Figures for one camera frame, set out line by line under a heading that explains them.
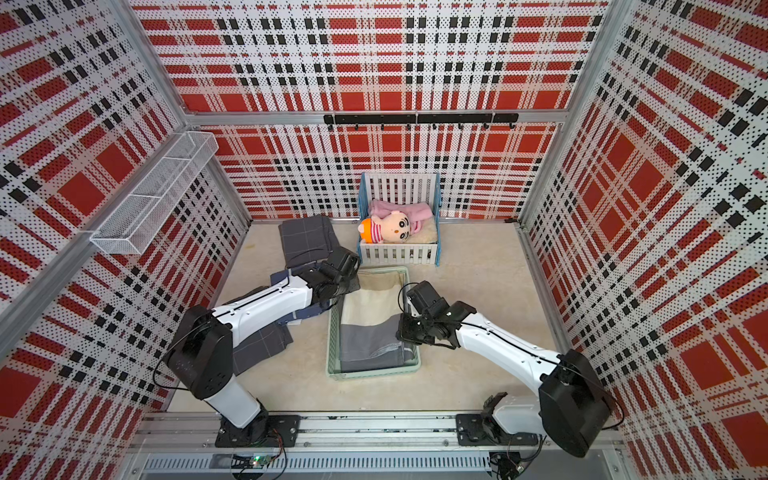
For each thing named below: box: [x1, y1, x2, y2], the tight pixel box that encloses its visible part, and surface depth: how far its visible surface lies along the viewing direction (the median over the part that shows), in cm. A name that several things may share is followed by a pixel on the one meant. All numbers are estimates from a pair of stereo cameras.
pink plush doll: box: [358, 199, 433, 244], surface depth 103 cm
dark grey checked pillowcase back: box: [278, 215, 339, 269], surface depth 117 cm
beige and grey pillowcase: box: [339, 270, 414, 373], surface depth 86 cm
